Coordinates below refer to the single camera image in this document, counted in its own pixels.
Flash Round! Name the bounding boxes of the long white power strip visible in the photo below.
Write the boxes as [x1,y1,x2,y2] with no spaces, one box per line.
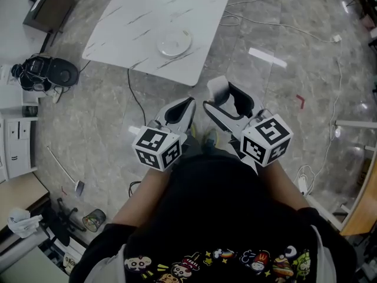
[297,175,309,196]

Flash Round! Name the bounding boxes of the white cup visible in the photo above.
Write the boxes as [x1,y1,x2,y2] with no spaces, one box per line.
[206,75,230,104]

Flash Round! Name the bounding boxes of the wooden table with white frame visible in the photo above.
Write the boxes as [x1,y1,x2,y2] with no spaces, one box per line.
[333,119,377,237]

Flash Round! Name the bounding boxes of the black office chair base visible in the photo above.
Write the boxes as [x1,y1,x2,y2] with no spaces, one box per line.
[55,197,88,233]

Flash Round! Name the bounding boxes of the person's black cartoon print shirt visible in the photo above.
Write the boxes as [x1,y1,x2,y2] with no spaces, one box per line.
[68,153,359,283]

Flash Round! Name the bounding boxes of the crumpled white cloth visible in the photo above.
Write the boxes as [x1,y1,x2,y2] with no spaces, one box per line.
[6,207,44,239]

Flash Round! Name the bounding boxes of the long white floor cable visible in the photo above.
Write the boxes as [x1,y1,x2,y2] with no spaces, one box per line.
[219,8,335,44]

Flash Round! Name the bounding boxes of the white drawer cabinet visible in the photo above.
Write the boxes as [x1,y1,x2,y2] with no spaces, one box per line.
[0,116,39,183]

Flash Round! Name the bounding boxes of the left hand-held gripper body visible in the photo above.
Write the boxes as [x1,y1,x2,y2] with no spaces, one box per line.
[128,117,190,172]

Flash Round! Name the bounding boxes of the person's right forearm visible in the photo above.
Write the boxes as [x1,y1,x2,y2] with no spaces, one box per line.
[258,160,310,212]

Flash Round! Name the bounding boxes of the person's left forearm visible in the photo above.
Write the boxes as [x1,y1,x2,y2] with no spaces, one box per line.
[111,166,175,227]

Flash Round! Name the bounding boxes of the brown vanity cabinet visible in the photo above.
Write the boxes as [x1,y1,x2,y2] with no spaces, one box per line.
[22,0,85,47]

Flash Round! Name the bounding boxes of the looped black cable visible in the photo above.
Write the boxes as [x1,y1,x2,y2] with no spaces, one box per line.
[128,180,143,199]

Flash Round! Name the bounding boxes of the light wooden desk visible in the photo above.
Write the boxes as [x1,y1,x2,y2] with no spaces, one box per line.
[0,172,51,249]

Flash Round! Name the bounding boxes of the white marble table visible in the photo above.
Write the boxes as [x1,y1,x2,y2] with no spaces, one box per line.
[81,0,236,87]

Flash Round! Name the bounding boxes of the clear glass plate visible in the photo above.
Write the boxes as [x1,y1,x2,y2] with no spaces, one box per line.
[156,28,193,57]

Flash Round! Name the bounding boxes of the black bag with cables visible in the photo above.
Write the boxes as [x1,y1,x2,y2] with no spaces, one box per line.
[11,54,55,93]

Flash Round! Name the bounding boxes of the dark glass jar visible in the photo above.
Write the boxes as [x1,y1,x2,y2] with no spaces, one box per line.
[21,105,39,118]

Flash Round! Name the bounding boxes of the person's right yellow-green shoe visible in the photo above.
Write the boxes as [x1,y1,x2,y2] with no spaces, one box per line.
[203,127,221,146]

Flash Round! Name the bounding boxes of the black wire wastebasket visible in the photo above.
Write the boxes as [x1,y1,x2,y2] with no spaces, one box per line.
[82,208,107,233]

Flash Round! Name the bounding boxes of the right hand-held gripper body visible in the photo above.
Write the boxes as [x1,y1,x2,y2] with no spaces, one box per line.
[226,107,295,177]

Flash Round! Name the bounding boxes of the white-handled broom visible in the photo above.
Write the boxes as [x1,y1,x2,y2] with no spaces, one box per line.
[46,145,86,197]

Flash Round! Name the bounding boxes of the person's dark trousers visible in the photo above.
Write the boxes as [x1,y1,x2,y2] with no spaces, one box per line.
[181,134,244,160]

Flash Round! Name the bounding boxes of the long black floor cable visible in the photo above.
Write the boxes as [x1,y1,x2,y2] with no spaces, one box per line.
[127,67,147,127]

